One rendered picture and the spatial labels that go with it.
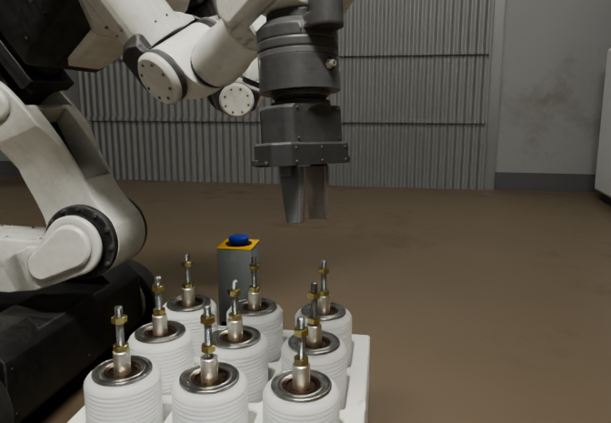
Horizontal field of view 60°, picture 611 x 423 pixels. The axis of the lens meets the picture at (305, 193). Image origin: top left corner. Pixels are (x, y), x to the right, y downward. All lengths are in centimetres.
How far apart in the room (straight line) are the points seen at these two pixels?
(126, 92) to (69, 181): 320
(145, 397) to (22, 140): 56
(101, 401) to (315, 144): 41
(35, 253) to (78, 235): 10
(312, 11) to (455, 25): 324
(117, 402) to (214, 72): 43
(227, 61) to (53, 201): 53
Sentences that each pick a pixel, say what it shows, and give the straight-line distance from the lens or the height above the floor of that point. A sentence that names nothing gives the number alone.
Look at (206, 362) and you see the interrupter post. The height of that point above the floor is 28.
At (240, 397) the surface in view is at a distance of 70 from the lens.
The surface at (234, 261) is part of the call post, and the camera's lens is 106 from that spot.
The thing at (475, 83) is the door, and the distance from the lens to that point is 375.
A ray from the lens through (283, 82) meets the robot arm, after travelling 54.
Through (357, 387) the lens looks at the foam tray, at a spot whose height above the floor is 18.
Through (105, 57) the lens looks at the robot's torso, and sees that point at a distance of 109.
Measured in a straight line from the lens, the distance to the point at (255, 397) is 82.
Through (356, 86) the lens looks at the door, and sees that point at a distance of 373.
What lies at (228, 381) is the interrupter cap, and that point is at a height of 25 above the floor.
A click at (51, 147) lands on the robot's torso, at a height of 51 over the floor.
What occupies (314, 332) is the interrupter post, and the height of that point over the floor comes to 27.
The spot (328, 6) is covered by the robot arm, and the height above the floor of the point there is 69.
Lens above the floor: 60
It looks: 10 degrees down
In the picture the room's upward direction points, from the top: straight up
